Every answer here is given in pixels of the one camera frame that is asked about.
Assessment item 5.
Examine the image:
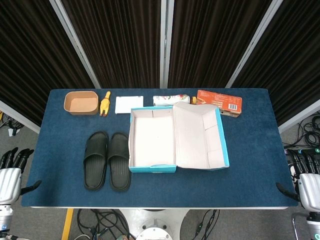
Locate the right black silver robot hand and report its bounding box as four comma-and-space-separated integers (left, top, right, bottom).
275, 148, 320, 215

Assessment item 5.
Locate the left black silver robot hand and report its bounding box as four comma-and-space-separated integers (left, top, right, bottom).
0, 146, 42, 206

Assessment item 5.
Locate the black rubber slipper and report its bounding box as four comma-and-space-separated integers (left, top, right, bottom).
106, 132, 132, 193
83, 131, 110, 192

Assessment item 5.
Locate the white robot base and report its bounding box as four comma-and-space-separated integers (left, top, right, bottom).
117, 208, 191, 240

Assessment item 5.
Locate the orange cardboard box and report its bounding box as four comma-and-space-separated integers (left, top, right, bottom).
195, 89, 243, 118

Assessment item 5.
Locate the light blue cardboard shoe box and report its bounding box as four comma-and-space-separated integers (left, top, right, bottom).
128, 101, 230, 174

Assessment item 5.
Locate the white plastic box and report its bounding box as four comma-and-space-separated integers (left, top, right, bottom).
114, 95, 145, 115

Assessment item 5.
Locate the dark blue table mat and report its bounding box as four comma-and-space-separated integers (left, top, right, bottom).
20, 87, 300, 208

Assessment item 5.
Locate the yellow floor tape strip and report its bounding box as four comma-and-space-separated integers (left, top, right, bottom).
61, 208, 75, 240

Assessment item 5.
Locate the brown paper bowl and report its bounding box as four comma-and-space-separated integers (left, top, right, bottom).
63, 90, 100, 116

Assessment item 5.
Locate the yellow rubber chicken toy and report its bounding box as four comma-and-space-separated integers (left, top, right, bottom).
99, 91, 112, 117

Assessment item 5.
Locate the dark brown pleated curtain panel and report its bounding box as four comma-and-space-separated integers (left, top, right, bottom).
167, 0, 273, 89
0, 0, 97, 127
231, 0, 320, 126
61, 0, 162, 89

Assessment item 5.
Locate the floral printed bottle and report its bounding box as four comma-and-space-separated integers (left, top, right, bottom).
152, 94, 191, 107

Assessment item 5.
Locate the grey metal tube frame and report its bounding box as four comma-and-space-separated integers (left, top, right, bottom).
291, 212, 310, 240

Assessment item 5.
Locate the black floor cable bundle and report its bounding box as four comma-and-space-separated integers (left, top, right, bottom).
192, 209, 221, 240
76, 208, 131, 240
282, 112, 320, 151

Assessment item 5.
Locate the silver aluminium partition rail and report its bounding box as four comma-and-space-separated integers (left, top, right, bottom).
277, 98, 320, 135
0, 99, 41, 135

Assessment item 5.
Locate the silver aluminium partition post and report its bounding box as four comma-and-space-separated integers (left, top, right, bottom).
224, 0, 285, 89
49, 0, 102, 89
159, 0, 175, 89

